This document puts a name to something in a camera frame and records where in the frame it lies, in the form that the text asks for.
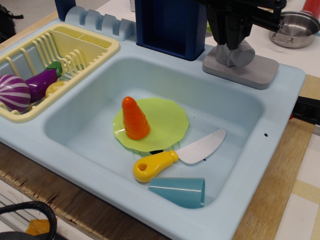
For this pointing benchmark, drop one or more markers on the black clamp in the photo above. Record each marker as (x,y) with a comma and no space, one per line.
(307,110)

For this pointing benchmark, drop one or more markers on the steel toy pot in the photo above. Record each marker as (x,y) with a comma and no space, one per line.
(298,30)

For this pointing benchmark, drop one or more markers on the grey toy faucet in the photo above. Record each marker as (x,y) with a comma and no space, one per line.
(241,65)

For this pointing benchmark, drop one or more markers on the yellow toy potato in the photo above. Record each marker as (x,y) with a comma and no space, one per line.
(54,87)

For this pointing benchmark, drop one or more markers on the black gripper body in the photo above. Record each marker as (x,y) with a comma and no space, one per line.
(263,13)

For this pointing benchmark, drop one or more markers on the dark blue corner post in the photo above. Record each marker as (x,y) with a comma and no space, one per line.
(63,7)

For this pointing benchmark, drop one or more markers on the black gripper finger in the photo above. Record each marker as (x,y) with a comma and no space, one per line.
(216,25)
(237,32)

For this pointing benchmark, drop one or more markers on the red object in background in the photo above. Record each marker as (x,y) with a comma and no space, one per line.
(312,7)

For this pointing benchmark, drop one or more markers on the dark blue backsplash post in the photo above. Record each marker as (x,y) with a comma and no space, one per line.
(173,27)

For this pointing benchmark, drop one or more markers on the orange toy carrot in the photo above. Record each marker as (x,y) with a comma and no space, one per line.
(135,122)

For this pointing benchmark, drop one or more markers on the purple toy eggplant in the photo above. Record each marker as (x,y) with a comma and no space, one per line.
(39,83)

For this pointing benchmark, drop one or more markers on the orange tape piece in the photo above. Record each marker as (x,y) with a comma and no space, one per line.
(38,227)

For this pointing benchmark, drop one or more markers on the green toy plate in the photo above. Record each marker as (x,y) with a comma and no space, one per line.
(168,125)

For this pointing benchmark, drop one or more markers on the light blue toy cup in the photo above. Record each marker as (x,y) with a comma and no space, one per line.
(185,192)

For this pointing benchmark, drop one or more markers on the yellow handled toy knife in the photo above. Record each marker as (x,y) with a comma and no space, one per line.
(150,166)

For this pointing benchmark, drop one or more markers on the purple striped toy onion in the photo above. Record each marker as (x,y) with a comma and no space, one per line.
(14,93)

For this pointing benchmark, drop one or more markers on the light blue toy sink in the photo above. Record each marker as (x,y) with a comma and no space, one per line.
(74,138)

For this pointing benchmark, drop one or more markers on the pale yellow dish rack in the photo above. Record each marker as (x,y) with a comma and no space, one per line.
(78,50)

